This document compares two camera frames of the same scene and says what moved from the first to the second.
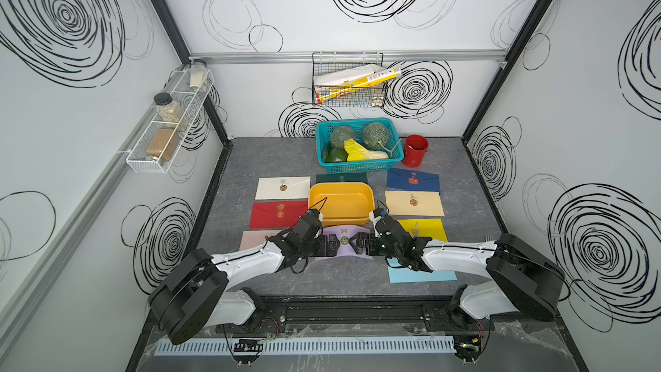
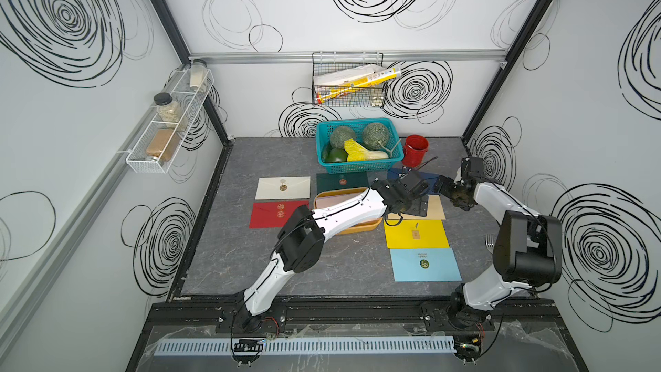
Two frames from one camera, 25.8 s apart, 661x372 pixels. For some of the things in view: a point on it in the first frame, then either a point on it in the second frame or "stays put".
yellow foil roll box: x=365 y=82 stays put
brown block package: x=158 y=142 stays put
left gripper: x=323 y=246 → x=416 y=207
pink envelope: x=255 y=238 → x=329 y=201
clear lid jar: x=198 y=78 stays put
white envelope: x=283 y=188 stays put
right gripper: x=368 y=238 → x=461 y=203
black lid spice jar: x=169 y=111 stays put
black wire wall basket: x=346 y=96 stays put
